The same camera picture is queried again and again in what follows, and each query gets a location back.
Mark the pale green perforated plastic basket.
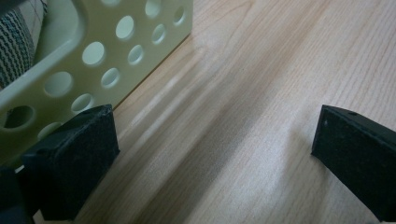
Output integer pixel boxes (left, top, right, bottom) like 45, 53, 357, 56
0, 0, 194, 166

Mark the grey white plaid shirt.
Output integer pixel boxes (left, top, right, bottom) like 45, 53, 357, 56
0, 0, 50, 91

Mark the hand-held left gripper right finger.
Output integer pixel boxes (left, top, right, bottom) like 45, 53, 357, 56
310, 105, 396, 223

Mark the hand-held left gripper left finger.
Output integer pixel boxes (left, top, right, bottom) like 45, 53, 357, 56
21, 104, 121, 222

